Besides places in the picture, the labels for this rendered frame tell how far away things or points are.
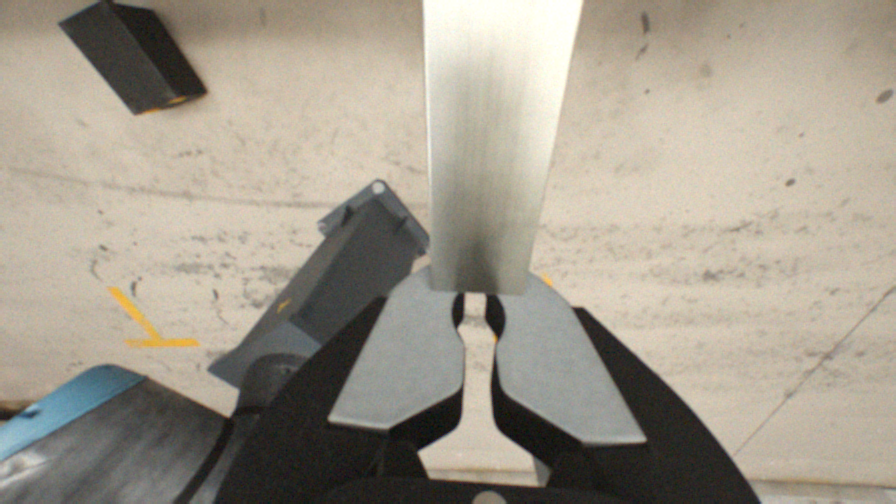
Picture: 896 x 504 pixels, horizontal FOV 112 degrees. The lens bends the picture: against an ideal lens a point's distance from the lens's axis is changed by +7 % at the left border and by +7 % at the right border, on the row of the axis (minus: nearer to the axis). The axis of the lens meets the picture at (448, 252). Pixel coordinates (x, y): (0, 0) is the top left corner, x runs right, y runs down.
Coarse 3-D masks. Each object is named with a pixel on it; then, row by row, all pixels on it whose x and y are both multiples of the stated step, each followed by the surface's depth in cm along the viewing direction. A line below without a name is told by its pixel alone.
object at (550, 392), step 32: (544, 288) 10; (512, 320) 8; (544, 320) 8; (576, 320) 8; (512, 352) 7; (544, 352) 7; (576, 352) 7; (512, 384) 7; (544, 384) 7; (576, 384) 7; (608, 384) 7; (512, 416) 7; (544, 416) 6; (576, 416) 6; (608, 416) 6; (544, 448) 6; (576, 448) 6; (544, 480) 7
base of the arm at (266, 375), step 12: (264, 360) 53; (276, 360) 52; (288, 360) 52; (300, 360) 53; (252, 372) 52; (264, 372) 51; (276, 372) 51; (288, 372) 52; (252, 384) 50; (264, 384) 50; (276, 384) 50; (240, 396) 50; (252, 396) 49; (264, 396) 48; (240, 408) 48; (252, 408) 47; (264, 408) 47
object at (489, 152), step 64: (448, 0) 5; (512, 0) 5; (576, 0) 5; (448, 64) 6; (512, 64) 6; (448, 128) 7; (512, 128) 7; (448, 192) 8; (512, 192) 7; (448, 256) 9; (512, 256) 8
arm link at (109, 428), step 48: (96, 384) 33; (144, 384) 37; (0, 432) 28; (48, 432) 29; (96, 432) 31; (144, 432) 34; (192, 432) 37; (0, 480) 28; (48, 480) 29; (96, 480) 30; (144, 480) 33
